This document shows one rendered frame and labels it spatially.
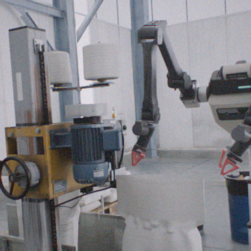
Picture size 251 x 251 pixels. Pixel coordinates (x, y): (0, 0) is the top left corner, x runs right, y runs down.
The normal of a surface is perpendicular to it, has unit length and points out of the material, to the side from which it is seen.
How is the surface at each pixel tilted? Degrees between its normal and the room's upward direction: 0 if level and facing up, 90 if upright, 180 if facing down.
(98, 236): 90
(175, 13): 90
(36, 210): 90
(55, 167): 90
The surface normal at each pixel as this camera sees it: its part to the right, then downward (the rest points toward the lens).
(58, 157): 0.86, -0.03
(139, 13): -0.51, 0.07
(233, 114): -0.35, 0.70
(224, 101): -0.37, -0.72
